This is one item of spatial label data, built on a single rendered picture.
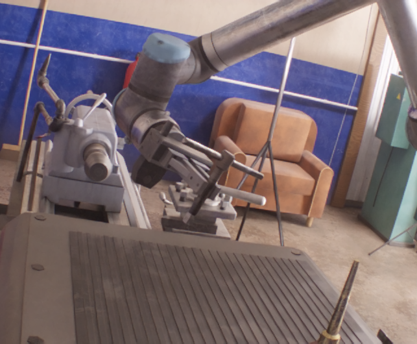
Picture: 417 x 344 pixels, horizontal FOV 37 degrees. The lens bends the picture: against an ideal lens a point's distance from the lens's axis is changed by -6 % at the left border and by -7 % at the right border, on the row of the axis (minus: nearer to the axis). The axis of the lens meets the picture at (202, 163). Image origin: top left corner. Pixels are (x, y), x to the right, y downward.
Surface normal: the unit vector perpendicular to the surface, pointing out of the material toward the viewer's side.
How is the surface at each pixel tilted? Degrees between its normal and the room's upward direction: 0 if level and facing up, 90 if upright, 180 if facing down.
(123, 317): 0
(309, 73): 90
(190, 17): 90
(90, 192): 90
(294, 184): 90
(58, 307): 0
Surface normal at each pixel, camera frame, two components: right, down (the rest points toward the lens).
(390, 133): -0.95, -0.15
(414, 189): 0.21, 0.29
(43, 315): 0.22, -0.95
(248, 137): 0.04, 0.44
